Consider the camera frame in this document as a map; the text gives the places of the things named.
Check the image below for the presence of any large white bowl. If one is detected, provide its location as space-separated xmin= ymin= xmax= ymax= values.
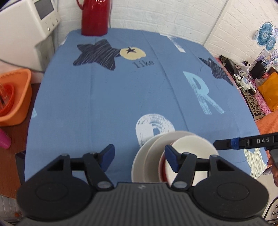
xmin=131 ymin=133 xmax=166 ymax=183

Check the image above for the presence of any orange bag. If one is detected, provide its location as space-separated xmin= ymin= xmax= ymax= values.
xmin=258 ymin=72 xmax=278 ymax=112

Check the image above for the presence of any dark patterned cloth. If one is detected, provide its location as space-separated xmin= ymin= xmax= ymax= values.
xmin=241 ymin=90 xmax=266 ymax=120

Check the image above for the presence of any blue paper fan decoration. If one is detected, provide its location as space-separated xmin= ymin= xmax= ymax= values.
xmin=253 ymin=22 xmax=277 ymax=51

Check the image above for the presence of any pink plastic cup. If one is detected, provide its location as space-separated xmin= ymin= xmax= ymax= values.
xmin=0 ymin=129 xmax=11 ymax=149

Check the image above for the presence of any white bowl red pattern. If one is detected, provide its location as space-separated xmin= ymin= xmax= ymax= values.
xmin=163 ymin=135 xmax=219 ymax=185

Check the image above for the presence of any white countertop appliance with screen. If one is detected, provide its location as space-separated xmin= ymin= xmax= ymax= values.
xmin=1 ymin=0 xmax=61 ymax=72

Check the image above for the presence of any blue patterned tablecloth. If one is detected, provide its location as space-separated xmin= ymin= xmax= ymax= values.
xmin=25 ymin=29 xmax=259 ymax=183

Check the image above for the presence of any orange plastic basin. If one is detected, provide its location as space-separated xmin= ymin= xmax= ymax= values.
xmin=1 ymin=69 xmax=32 ymax=127

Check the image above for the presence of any red bowl white inside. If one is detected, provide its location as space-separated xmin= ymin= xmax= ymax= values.
xmin=158 ymin=152 xmax=168 ymax=182

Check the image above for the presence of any red thermos jug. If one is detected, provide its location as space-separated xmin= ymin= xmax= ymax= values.
xmin=76 ymin=0 xmax=111 ymax=36

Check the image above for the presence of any person's hand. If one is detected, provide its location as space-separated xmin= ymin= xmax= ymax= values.
xmin=267 ymin=157 xmax=278 ymax=187

